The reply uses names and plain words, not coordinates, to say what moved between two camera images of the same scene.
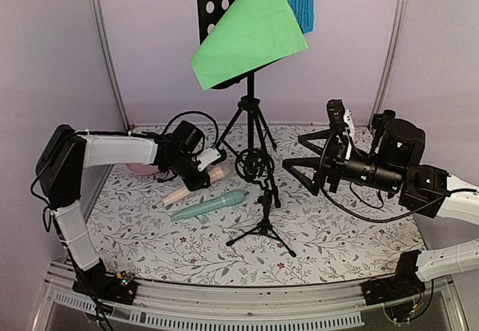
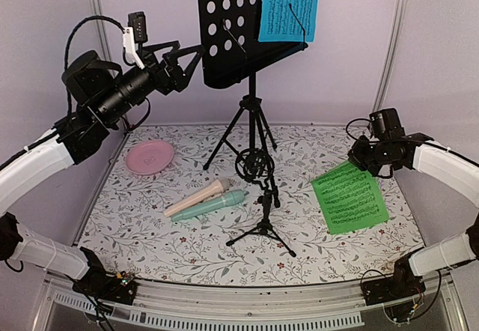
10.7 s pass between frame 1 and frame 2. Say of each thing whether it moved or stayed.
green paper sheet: moved
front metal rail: stayed
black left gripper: moved
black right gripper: moved
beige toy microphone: moved
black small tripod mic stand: stayed
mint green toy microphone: stayed
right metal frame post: stayed
